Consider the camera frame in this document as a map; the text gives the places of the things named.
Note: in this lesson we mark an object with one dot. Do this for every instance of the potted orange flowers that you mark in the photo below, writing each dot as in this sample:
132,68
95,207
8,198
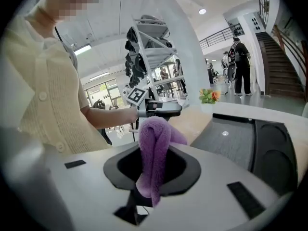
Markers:
207,96

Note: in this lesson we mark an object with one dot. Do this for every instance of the person's cream knit top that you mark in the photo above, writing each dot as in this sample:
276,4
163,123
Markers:
48,93

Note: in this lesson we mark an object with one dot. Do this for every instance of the long ceiling tube light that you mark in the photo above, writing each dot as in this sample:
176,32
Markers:
99,76
83,49

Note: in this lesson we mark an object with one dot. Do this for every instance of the group of black bags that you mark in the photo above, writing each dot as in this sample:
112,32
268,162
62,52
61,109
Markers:
134,66

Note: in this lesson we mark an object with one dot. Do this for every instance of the person's head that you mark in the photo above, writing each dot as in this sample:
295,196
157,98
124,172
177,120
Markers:
72,1

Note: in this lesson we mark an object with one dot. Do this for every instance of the purple cloth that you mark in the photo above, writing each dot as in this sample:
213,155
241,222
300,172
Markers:
154,138

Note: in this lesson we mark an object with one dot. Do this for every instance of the round ceiling light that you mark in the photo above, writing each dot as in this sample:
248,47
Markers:
202,11

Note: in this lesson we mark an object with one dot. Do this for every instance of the black balcony railing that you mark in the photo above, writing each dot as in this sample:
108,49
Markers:
237,30

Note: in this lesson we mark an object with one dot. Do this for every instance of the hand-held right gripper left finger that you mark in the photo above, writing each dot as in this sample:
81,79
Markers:
91,189

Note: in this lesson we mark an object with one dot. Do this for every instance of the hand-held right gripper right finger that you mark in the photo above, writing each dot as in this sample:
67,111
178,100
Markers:
192,208

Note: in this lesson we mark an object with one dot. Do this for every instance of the black tray box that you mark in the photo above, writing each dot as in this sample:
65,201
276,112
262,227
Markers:
228,141

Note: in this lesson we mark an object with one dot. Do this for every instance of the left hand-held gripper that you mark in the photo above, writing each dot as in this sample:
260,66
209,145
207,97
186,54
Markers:
136,95

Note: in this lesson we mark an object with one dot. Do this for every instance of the grey chair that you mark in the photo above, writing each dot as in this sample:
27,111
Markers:
305,111

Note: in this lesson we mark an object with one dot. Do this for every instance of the dark wooden staircase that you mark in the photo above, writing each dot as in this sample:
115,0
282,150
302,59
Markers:
279,76

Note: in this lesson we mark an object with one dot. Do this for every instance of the white metal shelf rack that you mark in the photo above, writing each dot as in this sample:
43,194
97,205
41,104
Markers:
158,55

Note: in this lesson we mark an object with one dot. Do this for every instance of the person's left forearm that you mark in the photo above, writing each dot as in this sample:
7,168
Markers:
108,117

